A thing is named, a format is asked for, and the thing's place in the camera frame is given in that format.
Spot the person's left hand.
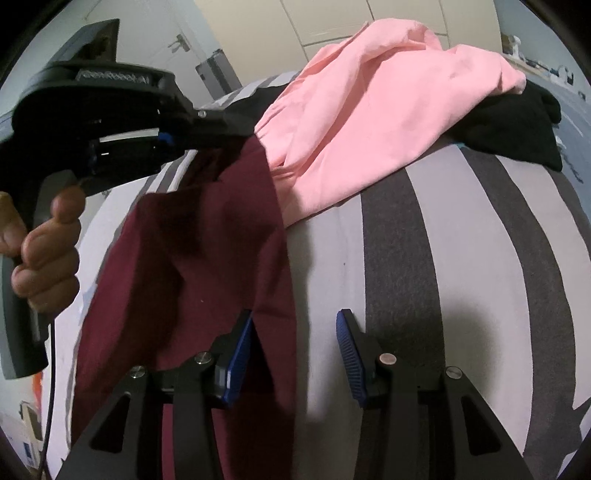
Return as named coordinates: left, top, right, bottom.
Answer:
left=0, top=187, right=86, bottom=313

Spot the maroon t-shirt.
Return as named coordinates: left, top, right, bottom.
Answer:
left=69, top=136, right=302, bottom=480

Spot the grey ribbed suitcase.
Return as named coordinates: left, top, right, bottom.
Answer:
left=195, top=49, right=243, bottom=100

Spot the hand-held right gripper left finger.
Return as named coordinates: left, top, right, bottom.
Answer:
left=55, top=310, right=254, bottom=480

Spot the white door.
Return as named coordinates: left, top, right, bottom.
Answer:
left=115, top=0, right=245, bottom=104

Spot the cream wardrobe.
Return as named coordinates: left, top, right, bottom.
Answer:
left=194, top=0, right=503, bottom=88

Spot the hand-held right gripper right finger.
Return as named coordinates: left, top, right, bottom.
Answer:
left=336, top=308, right=527, bottom=480

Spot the pink garment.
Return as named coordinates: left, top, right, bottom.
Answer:
left=254, top=17, right=528, bottom=230

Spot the black cable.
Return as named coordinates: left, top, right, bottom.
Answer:
left=39, top=320, right=58, bottom=480

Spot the black garment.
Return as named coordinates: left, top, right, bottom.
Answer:
left=226, top=80, right=565, bottom=173

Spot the white nightstand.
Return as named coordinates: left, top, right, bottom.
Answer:
left=501, top=48, right=585, bottom=90

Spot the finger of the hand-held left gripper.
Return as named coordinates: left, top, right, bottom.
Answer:
left=182, top=105, right=262, bottom=153

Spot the striped star bed sheet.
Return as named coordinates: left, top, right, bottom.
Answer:
left=46, top=69, right=591, bottom=480

